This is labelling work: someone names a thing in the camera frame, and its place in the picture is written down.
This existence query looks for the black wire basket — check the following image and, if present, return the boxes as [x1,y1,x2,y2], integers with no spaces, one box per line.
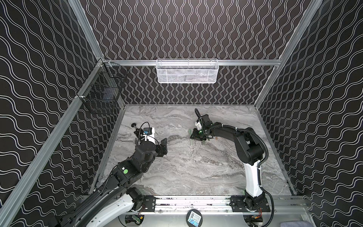
[80,62,130,115]

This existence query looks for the grey cloth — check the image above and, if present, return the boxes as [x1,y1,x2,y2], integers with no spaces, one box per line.
[280,221,313,227]

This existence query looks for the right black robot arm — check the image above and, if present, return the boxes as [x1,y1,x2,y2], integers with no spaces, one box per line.
[190,109,268,211]

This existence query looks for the round black labelled disc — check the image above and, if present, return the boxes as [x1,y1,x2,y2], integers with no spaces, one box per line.
[186,209,203,227]

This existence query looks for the small black clamp vise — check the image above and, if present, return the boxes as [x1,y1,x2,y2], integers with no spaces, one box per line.
[131,123,142,140]

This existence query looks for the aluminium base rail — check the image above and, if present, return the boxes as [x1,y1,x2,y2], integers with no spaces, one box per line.
[119,195,308,215]

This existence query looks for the white wire mesh basket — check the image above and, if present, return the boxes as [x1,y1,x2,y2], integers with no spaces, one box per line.
[156,59,219,84]

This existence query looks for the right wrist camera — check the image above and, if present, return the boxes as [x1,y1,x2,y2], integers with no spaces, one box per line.
[195,118,203,131]

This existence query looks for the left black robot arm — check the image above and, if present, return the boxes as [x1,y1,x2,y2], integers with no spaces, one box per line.
[48,139,167,227]

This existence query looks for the light green pen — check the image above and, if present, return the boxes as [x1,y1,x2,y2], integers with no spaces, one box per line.
[188,129,193,146]

